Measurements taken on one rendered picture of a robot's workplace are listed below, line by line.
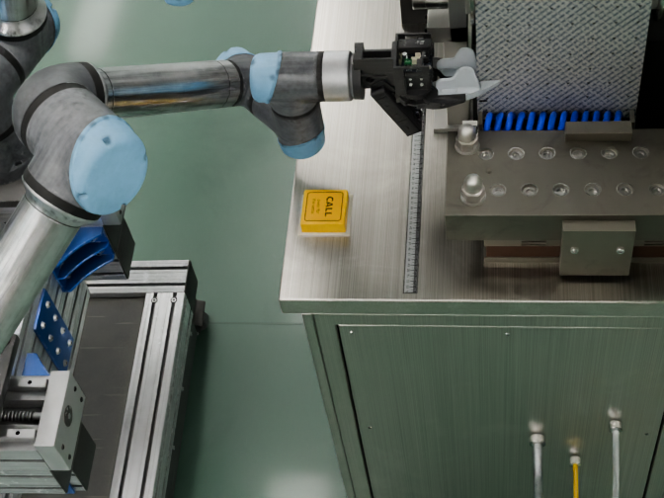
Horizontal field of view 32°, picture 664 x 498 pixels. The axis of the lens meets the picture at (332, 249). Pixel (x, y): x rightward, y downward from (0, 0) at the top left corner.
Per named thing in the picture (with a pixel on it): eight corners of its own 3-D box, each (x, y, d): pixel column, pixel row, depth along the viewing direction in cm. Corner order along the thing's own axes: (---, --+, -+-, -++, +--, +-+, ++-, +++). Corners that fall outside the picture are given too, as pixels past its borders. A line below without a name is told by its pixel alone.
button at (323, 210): (305, 198, 187) (303, 189, 185) (349, 198, 186) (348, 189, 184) (301, 233, 183) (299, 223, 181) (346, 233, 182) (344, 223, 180)
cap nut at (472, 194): (460, 186, 168) (459, 166, 165) (486, 186, 168) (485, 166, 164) (459, 206, 166) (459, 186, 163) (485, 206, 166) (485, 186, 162)
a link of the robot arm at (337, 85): (326, 112, 174) (331, 72, 179) (357, 112, 173) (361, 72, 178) (320, 77, 168) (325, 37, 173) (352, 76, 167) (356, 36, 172)
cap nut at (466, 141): (455, 136, 174) (454, 116, 170) (479, 136, 174) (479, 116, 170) (455, 155, 172) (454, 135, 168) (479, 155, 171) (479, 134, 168)
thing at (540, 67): (477, 114, 177) (475, 24, 163) (635, 111, 174) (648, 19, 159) (477, 116, 177) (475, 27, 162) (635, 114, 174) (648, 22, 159)
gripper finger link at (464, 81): (499, 73, 165) (434, 73, 166) (499, 102, 170) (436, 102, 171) (499, 57, 167) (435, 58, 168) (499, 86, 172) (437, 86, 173)
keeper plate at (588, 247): (558, 264, 173) (562, 219, 164) (627, 264, 172) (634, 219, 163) (559, 278, 172) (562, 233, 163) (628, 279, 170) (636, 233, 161)
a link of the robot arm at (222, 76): (-27, 118, 163) (236, 93, 197) (13, 160, 157) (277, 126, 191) (-13, 43, 157) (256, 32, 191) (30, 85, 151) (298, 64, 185)
